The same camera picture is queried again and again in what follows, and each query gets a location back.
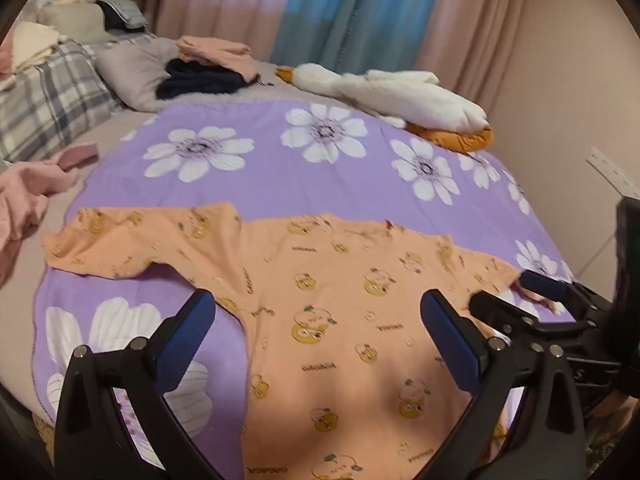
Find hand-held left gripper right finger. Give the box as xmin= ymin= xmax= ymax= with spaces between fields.
xmin=421 ymin=290 xmax=587 ymax=480

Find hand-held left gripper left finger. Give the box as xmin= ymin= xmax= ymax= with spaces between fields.
xmin=54 ymin=287 xmax=236 ymax=480

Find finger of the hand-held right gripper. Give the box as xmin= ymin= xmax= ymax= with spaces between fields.
xmin=519 ymin=269 xmax=619 ymax=322
xmin=469 ymin=290 xmax=602 ymax=347

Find orange printed shirt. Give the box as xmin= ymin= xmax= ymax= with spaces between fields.
xmin=41 ymin=201 xmax=526 ymax=480

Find dark navy folded clothes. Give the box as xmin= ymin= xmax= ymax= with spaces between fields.
xmin=156 ymin=57 xmax=259 ymax=101

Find pink folded clothes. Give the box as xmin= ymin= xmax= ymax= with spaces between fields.
xmin=176 ymin=35 xmax=259 ymax=81

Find cream folded clothes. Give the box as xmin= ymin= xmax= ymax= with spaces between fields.
xmin=0 ymin=22 xmax=67 ymax=74

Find white power strip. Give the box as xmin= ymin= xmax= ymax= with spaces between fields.
xmin=587 ymin=147 xmax=634 ymax=196

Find purple floral blanket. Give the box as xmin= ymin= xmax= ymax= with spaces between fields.
xmin=32 ymin=99 xmax=576 ymax=480

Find pink crumpled cloth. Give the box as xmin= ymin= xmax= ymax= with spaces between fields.
xmin=0 ymin=142 xmax=99 ymax=281

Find white goose plush toy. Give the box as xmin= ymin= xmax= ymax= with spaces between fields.
xmin=275 ymin=62 xmax=494 ymax=154

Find grey pillow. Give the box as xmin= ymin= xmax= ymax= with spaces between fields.
xmin=95 ymin=37 xmax=187 ymax=112

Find grey plaid blanket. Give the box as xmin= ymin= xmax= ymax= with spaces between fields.
xmin=0 ymin=32 xmax=157 ymax=162

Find pink curtain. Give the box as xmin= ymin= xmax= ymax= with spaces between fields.
xmin=414 ymin=0 xmax=537 ymax=111
xmin=149 ymin=0 xmax=302 ymax=64

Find dark striped cloth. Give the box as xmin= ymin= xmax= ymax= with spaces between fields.
xmin=95 ymin=0 xmax=149 ymax=31

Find beige pillow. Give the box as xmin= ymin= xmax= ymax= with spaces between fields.
xmin=37 ymin=2 xmax=109 ymax=44

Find blue curtain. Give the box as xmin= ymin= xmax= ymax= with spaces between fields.
xmin=270 ymin=0 xmax=447 ymax=79

